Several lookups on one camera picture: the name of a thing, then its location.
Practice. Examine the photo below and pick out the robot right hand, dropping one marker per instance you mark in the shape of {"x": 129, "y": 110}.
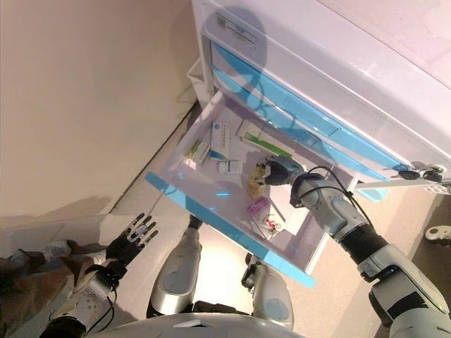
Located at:
{"x": 282, "y": 170}

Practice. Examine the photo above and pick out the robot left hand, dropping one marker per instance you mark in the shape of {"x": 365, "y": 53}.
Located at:
{"x": 121, "y": 246}

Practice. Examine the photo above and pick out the yellow pill bottle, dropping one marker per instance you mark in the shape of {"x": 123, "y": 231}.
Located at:
{"x": 255, "y": 184}

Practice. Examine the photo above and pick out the blue front drawer with medicines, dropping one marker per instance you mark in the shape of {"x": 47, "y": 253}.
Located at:
{"x": 218, "y": 207}

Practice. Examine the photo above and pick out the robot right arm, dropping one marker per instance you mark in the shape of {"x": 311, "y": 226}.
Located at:
{"x": 334, "y": 214}

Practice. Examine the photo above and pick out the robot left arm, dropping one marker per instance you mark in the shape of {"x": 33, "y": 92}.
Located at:
{"x": 88, "y": 299}

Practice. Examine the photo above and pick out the blue front cart drawer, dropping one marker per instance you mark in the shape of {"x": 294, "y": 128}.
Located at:
{"x": 299, "y": 121}
{"x": 282, "y": 95}

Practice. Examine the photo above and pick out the large white blue medicine box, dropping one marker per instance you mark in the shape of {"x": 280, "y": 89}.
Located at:
{"x": 222, "y": 139}

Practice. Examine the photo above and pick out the long green white box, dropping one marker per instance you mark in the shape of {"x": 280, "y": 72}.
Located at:
{"x": 267, "y": 142}

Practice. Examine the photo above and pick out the pink pill pack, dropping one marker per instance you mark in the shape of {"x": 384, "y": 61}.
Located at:
{"x": 257, "y": 206}

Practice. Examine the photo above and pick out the small white blue box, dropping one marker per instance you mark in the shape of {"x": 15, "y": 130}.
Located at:
{"x": 229, "y": 166}

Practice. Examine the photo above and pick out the grey sneaker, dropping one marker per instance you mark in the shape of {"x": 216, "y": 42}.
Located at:
{"x": 56, "y": 251}

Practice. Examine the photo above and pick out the small green white box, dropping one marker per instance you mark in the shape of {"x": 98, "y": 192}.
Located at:
{"x": 199, "y": 152}

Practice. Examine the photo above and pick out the brown trouser leg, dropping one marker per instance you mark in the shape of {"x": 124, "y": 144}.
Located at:
{"x": 31, "y": 281}

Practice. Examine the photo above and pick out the robot grey torso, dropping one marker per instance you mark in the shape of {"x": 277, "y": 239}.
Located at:
{"x": 194, "y": 327}

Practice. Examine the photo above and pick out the white medical cart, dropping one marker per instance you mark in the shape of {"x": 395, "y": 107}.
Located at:
{"x": 334, "y": 53}

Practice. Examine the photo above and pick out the black cart keys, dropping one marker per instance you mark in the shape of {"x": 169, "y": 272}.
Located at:
{"x": 419, "y": 172}

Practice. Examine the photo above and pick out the bed caster wheel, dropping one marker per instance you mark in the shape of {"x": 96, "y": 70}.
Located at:
{"x": 438, "y": 234}

